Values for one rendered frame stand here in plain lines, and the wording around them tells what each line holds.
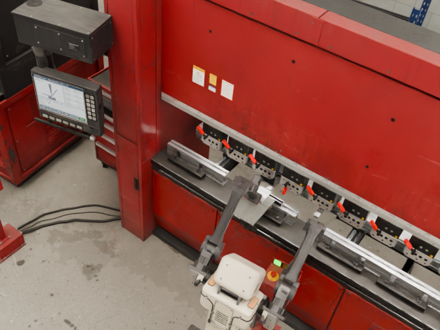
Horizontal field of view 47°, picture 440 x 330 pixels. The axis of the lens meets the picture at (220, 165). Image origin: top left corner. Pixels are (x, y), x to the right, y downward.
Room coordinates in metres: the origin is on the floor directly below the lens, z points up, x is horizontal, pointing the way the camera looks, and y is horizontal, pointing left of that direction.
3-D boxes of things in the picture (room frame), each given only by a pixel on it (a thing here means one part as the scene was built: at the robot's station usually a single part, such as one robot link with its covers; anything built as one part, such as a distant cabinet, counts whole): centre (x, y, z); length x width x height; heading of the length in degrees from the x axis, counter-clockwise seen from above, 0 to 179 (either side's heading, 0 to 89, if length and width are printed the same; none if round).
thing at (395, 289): (1.70, -1.14, 0.89); 0.30 x 0.05 x 0.03; 59
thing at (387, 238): (1.87, -0.97, 1.26); 0.15 x 0.09 x 0.17; 59
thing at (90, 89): (2.47, 0.96, 1.42); 0.45 x 0.12 x 0.36; 73
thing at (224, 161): (2.83, -0.12, 0.81); 0.64 x 0.08 x 0.14; 149
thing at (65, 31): (2.56, 0.98, 1.53); 0.51 x 0.25 x 0.85; 73
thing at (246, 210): (2.15, -0.23, 1.00); 0.26 x 0.18 x 0.01; 149
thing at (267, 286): (1.78, -0.45, 0.75); 0.20 x 0.16 x 0.18; 65
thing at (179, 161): (2.54, 0.23, 0.89); 0.30 x 0.05 x 0.03; 59
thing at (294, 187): (2.18, -0.46, 1.26); 0.15 x 0.09 x 0.17; 59
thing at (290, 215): (2.25, -0.36, 0.92); 0.39 x 0.06 x 0.10; 59
